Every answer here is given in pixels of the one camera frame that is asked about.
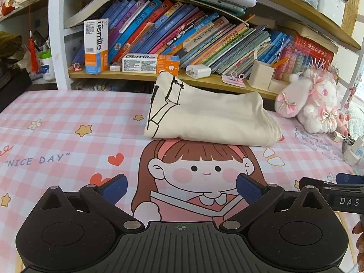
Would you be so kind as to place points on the person's right hand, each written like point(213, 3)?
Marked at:
point(360, 233)

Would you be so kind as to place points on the row of colourful books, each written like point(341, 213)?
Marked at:
point(199, 31)

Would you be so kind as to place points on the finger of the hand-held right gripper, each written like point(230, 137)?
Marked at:
point(347, 202)
point(349, 178)

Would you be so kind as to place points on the tall white orange box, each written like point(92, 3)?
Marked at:
point(95, 45)

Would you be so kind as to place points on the brown cloth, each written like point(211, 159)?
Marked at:
point(8, 45)

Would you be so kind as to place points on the pink checked printed mat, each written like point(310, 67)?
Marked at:
point(57, 136)

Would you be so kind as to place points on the pink white plush rabbit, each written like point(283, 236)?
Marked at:
point(312, 111)

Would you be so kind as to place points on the small cream box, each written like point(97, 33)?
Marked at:
point(277, 86)

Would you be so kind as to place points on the small pink clip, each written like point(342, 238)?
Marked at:
point(75, 67)

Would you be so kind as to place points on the cream pen holder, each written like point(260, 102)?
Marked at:
point(258, 75)

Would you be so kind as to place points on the white power adapter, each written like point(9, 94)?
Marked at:
point(352, 153)

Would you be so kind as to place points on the white charger plug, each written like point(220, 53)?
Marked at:
point(199, 71)

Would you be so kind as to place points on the wooden bookshelf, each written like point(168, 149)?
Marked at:
point(136, 75)

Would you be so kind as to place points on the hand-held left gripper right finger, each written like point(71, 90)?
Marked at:
point(248, 186)

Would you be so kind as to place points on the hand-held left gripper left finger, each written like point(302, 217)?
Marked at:
point(115, 186)

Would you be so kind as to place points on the white plastic bottle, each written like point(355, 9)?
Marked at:
point(47, 68)

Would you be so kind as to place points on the cream t-shirt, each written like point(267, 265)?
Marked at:
point(213, 113)

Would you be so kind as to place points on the flat white orange box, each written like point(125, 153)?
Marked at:
point(142, 62)

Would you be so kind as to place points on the red tassel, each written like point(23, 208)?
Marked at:
point(33, 57)

